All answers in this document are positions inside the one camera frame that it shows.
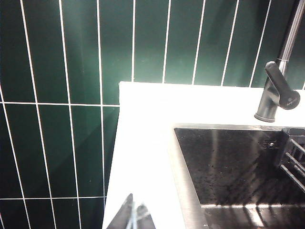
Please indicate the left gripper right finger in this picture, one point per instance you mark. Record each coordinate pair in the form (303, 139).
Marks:
(149, 221)

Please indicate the sink overflow fitting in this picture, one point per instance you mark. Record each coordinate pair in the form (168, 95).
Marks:
(270, 144)

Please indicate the dark metal gooseneck faucet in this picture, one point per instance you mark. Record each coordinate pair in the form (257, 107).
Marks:
(269, 105)

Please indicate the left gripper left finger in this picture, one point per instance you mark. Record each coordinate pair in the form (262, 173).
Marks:
(122, 215)

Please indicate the black sink basin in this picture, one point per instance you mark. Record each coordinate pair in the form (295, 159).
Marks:
(226, 167)

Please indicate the black slatted drain rack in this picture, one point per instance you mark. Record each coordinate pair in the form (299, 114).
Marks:
(294, 152)

